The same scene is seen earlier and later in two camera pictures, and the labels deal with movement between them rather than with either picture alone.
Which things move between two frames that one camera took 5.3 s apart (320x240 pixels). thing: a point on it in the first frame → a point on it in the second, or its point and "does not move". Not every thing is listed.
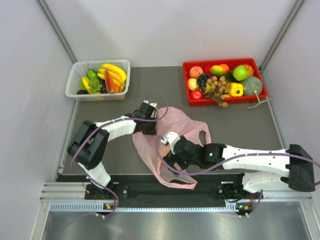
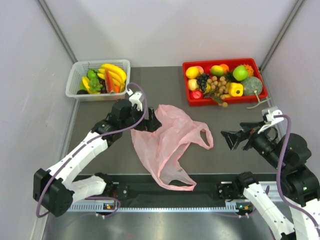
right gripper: x=171 y=158 → x=250 y=131
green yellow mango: x=217 y=70 does not move
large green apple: x=240 y=73 does not move
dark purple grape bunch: x=202 y=81 does not move
